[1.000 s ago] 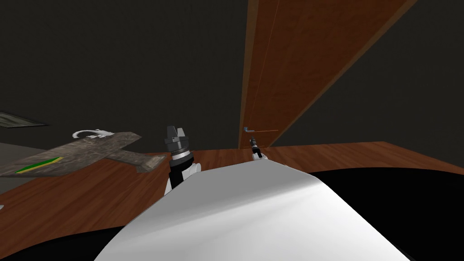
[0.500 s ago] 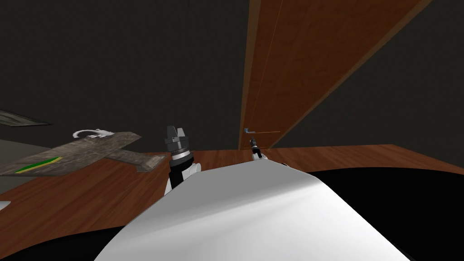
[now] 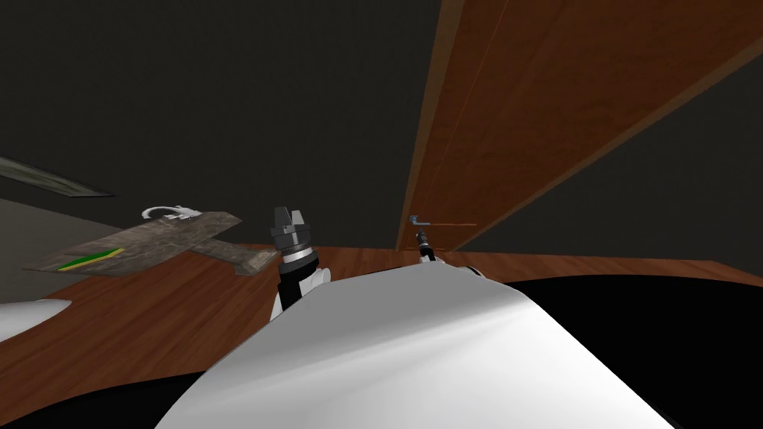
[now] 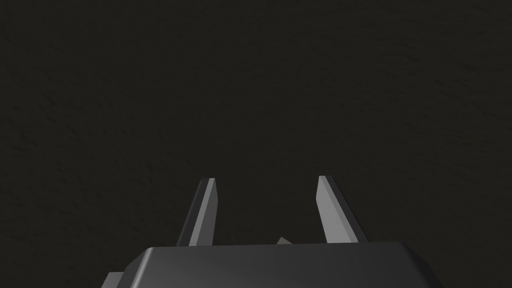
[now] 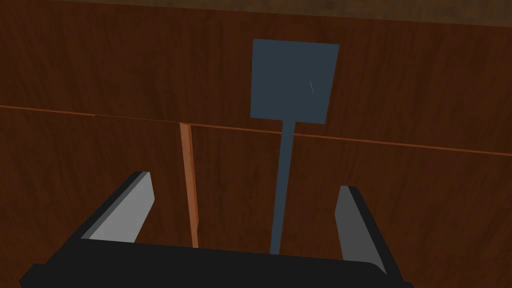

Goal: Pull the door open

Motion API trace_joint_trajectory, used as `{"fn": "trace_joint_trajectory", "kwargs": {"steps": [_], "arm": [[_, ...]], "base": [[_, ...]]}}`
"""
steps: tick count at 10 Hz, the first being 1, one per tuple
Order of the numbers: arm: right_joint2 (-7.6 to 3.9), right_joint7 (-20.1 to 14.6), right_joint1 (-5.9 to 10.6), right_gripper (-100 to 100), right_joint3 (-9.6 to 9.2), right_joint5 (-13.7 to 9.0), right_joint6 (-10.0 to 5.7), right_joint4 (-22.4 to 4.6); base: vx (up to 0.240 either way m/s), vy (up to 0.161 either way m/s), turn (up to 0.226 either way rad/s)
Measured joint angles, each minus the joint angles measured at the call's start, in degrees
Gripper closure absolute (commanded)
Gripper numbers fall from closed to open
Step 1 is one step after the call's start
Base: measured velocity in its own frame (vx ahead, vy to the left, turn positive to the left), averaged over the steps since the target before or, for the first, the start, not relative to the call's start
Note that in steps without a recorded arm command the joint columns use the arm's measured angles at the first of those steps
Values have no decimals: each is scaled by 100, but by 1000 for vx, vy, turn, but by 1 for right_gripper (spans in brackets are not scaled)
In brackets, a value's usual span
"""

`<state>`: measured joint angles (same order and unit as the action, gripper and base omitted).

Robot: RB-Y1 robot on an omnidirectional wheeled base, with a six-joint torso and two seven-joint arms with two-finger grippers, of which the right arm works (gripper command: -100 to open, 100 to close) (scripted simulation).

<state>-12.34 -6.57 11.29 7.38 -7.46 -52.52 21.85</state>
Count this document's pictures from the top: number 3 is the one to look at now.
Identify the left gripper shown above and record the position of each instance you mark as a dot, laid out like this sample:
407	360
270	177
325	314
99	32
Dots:
291	235

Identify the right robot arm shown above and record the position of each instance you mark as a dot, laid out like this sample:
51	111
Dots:
644	351

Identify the grey stone counter with faucet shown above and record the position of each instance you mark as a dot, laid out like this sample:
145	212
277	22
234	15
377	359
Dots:
155	244

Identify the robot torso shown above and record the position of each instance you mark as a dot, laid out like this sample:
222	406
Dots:
387	357

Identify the brown wooden door leaf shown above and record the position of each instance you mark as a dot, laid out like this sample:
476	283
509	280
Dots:
536	119

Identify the white rounded fixture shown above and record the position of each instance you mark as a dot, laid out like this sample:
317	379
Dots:
27	314

